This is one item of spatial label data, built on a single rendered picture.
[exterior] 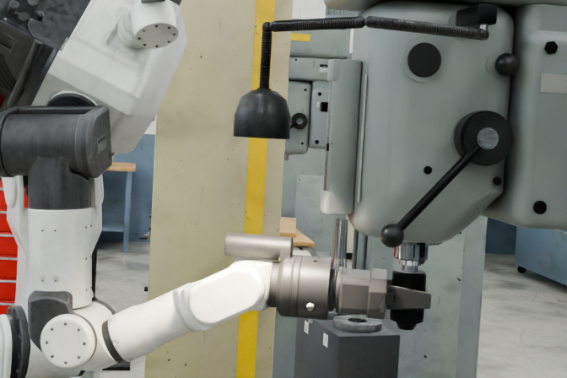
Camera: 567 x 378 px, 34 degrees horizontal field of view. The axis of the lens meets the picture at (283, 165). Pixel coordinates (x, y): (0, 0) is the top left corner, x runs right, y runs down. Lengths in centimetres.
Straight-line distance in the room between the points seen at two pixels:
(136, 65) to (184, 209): 156
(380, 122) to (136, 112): 42
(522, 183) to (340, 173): 24
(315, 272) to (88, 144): 36
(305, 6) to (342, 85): 923
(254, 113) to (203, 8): 186
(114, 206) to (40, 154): 894
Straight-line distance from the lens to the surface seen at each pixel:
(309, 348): 177
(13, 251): 582
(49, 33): 143
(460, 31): 111
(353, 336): 164
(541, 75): 122
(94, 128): 133
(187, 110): 295
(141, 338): 133
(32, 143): 134
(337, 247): 176
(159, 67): 147
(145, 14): 137
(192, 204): 297
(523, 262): 961
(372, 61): 121
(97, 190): 177
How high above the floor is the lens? 147
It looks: 3 degrees down
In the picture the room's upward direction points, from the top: 3 degrees clockwise
